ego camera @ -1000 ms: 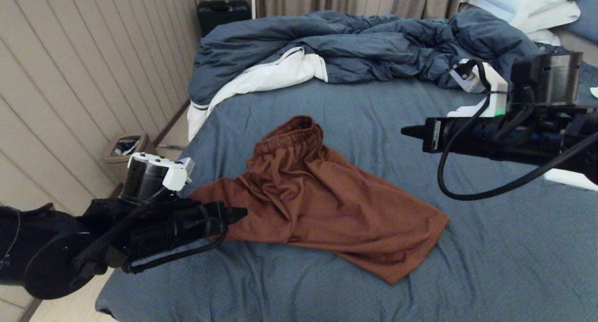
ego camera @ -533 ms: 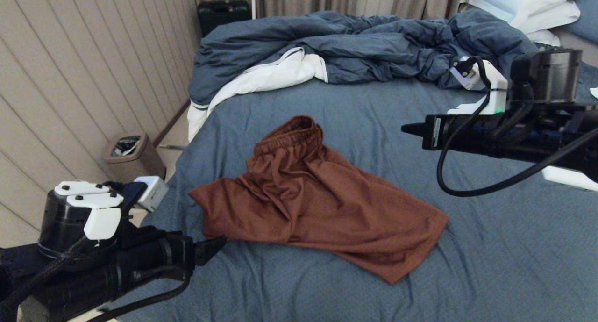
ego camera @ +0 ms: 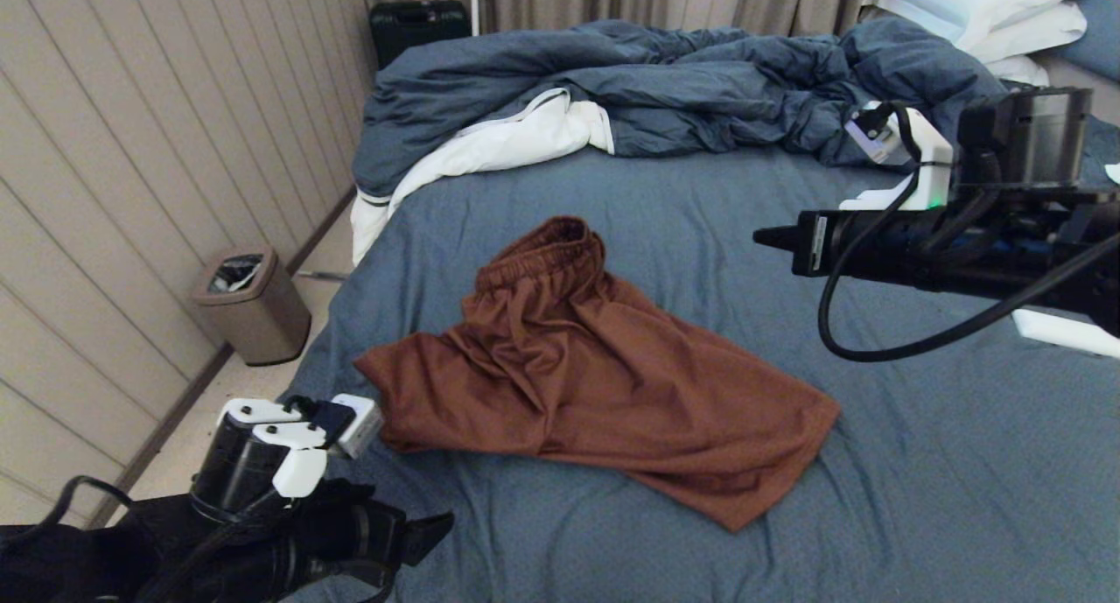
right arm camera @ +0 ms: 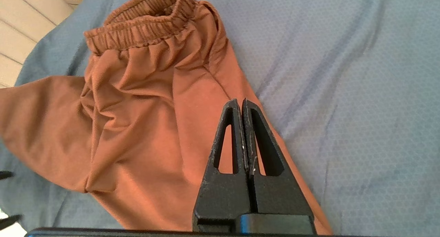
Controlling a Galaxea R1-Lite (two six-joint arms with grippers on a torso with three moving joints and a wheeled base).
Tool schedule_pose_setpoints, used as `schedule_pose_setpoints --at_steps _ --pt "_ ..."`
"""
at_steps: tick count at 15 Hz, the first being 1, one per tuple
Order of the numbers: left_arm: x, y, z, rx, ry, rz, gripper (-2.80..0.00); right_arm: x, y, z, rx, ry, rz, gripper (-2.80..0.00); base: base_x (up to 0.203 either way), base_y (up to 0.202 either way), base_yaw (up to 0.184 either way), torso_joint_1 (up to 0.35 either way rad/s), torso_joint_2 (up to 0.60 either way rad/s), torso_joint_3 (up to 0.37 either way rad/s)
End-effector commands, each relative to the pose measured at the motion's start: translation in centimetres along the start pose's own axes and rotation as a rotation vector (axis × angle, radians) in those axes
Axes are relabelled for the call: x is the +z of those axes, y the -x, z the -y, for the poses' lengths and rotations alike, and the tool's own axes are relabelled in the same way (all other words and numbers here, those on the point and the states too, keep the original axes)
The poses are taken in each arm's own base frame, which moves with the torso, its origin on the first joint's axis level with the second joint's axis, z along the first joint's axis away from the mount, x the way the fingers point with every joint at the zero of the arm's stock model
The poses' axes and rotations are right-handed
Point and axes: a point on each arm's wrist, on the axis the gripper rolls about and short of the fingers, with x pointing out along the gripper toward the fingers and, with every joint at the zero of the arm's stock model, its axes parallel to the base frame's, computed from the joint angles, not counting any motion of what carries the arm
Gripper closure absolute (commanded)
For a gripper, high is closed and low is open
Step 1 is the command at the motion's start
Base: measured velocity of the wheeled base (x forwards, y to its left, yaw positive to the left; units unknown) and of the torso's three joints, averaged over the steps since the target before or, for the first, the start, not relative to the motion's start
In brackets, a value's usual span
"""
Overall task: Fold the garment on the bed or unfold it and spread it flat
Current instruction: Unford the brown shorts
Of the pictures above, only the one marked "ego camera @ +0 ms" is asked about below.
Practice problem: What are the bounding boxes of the brown drawstring shorts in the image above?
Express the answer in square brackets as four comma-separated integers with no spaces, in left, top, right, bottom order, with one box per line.
[353,216,841,532]

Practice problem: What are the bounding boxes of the flat white rectangular object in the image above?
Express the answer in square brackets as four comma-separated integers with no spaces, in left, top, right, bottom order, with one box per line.
[1013,310,1120,359]

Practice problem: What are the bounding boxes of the beige headboard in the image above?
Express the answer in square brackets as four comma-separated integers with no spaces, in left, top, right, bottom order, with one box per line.
[1031,55,1120,130]

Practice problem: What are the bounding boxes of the crumpled blue duvet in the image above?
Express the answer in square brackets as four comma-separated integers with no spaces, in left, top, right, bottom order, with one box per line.
[353,17,1016,206]

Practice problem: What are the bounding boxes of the blue pillow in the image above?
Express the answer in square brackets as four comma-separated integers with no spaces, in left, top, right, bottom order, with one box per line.
[1052,0,1120,86]

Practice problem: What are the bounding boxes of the bronze trash bin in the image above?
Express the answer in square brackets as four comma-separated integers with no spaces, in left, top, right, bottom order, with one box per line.
[192,249,312,366]

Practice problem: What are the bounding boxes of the black bin liner bag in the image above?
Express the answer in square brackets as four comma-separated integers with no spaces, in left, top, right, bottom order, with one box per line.
[208,255,263,294]

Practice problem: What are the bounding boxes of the blue bed sheet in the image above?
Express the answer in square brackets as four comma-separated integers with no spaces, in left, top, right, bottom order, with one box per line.
[280,85,1120,603]

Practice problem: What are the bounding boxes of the black suitcase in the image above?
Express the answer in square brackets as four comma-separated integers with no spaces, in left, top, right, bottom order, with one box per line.
[368,1,471,70]

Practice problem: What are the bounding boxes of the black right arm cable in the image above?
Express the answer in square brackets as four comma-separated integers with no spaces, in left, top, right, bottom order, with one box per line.
[818,102,1120,363]

